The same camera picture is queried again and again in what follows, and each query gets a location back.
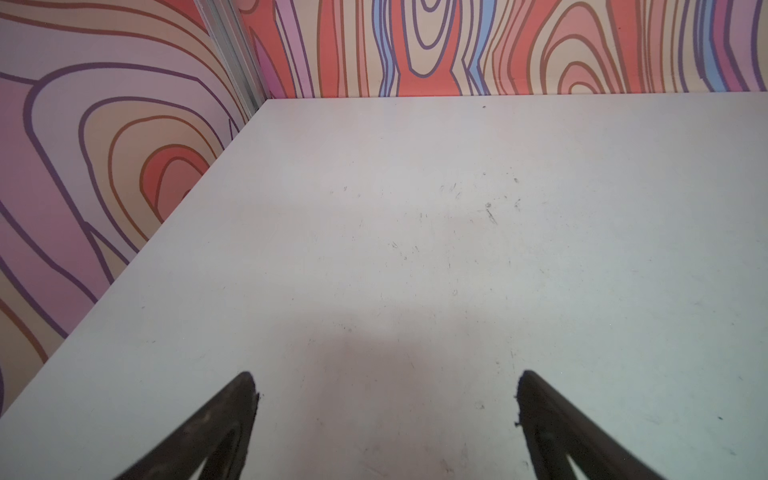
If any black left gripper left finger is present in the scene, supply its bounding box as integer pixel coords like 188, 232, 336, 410
118, 371, 260, 479

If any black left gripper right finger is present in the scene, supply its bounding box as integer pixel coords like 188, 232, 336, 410
516, 370, 661, 479

